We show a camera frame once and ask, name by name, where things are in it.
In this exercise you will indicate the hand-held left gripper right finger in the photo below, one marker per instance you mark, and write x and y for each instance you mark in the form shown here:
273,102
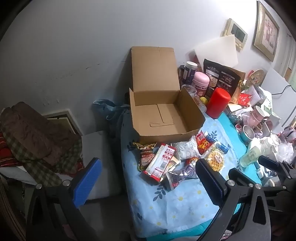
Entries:
209,183

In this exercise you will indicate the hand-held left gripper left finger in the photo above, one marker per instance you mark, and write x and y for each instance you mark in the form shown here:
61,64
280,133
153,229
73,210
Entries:
87,182

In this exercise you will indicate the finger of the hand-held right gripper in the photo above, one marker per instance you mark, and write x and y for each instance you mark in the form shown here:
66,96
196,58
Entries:
269,163
284,188

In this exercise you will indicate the clear packet yellow snacks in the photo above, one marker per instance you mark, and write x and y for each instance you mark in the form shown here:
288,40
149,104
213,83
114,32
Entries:
215,157

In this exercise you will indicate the silver purple snack packet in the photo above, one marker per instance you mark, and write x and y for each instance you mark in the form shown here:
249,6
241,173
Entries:
185,171

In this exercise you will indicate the red foil snack packet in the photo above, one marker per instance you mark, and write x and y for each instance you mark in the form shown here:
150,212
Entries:
192,160

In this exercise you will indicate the dark silver snack packet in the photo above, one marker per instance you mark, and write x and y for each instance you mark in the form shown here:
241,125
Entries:
172,182

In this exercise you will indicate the red snack packet yellow print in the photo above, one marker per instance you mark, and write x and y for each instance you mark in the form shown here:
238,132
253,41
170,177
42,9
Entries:
203,143

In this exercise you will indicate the white patterned snack packet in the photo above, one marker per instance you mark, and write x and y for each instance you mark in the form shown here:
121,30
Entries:
187,148

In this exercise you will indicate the gold snack box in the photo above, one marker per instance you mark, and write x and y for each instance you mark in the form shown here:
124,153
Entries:
172,164

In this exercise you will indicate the red and white snack pack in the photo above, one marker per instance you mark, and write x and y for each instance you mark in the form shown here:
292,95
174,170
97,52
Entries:
159,163

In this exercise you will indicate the brown and yellow snack packet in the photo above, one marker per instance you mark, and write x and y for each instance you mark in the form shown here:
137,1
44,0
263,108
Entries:
144,155

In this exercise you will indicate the brown cardboard box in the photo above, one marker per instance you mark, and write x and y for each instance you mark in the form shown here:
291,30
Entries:
161,120

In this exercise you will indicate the pale green bottle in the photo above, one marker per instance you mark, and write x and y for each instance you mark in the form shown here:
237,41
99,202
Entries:
249,156

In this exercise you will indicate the checked cloth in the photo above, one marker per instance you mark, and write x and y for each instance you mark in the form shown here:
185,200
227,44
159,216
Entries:
62,162

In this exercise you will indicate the teal steel cup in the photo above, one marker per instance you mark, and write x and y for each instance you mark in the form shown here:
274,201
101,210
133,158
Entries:
246,134

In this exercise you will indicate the blue floral tablecloth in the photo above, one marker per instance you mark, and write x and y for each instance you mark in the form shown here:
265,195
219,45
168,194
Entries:
175,208

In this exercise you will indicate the teal table cover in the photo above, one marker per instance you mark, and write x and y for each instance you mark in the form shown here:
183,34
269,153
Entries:
231,134

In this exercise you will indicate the pink mug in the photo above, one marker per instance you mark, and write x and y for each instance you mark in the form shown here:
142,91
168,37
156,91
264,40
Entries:
260,114

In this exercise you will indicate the small red packet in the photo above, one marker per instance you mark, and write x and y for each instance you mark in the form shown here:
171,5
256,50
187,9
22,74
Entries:
244,99

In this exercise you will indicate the pile of blankets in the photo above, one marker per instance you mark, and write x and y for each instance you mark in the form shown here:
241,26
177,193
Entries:
37,129

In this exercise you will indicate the blue cloth bag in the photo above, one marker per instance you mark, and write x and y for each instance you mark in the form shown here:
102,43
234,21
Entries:
108,109

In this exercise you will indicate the brown paper bag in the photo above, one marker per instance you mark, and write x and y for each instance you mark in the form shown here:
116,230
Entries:
241,90

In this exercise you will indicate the small clear bottle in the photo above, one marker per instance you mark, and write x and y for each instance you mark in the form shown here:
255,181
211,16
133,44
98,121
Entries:
200,105

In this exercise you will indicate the red canister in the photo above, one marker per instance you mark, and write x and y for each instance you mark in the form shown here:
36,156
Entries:
217,103

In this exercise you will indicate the yellow ball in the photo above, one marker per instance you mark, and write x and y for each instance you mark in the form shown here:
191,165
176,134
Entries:
203,100

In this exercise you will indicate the decorative plate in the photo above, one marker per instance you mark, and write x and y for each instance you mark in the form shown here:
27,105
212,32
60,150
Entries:
255,77

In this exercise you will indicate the clear plastic cup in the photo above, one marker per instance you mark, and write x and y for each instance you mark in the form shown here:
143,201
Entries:
188,90

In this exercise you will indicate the black snack bag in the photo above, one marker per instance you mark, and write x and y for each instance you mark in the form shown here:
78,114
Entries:
222,78

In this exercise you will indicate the pink canister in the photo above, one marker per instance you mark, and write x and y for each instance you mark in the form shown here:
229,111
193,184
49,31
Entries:
201,83

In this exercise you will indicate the dark jar white lid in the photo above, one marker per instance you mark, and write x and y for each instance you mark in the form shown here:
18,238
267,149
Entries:
190,71

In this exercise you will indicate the white foam board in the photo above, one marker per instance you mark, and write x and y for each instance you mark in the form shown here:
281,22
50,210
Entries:
215,51

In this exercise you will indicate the gold framed picture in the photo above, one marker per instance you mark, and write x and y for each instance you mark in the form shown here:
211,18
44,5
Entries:
266,30

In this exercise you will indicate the wall hatch frame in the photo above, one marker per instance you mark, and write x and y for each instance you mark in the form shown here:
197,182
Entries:
67,122

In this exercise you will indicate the wall intercom panel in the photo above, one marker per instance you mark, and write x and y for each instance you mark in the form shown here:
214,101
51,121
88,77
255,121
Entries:
237,33

